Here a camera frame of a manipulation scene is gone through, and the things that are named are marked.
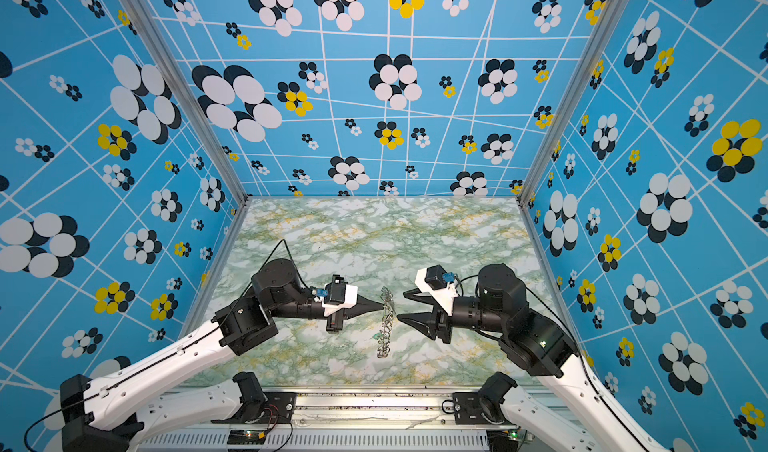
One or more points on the aluminium corner post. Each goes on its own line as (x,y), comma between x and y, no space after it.
(595,46)
(158,48)

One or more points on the right aluminium corner post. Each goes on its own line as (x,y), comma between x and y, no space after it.
(595,46)

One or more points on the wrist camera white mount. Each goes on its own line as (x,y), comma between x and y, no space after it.
(438,284)
(337,296)

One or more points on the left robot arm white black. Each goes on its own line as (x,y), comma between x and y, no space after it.
(117,411)

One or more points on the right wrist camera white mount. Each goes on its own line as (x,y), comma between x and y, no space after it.
(438,284)

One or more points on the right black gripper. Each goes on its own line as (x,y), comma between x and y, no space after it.
(431,325)

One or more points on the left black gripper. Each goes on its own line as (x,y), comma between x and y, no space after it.
(364,304)

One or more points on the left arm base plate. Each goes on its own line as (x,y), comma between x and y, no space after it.
(271,408)

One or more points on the aluminium front rail frame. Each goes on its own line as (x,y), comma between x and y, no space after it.
(357,419)

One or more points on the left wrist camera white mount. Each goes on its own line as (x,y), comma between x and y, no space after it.
(337,296)

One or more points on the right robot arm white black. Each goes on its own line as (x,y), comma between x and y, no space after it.
(536,344)

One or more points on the left green circuit board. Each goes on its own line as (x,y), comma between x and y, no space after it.
(246,437)

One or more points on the right green circuit board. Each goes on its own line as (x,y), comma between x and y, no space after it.
(504,441)

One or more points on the left aluminium corner post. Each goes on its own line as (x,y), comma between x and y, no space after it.
(158,48)

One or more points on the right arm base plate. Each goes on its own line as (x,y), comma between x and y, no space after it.
(467,410)

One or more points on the green circuit board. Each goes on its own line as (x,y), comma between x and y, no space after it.
(246,437)
(504,441)

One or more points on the metal keyring disc with rings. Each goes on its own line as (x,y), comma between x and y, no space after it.
(388,316)

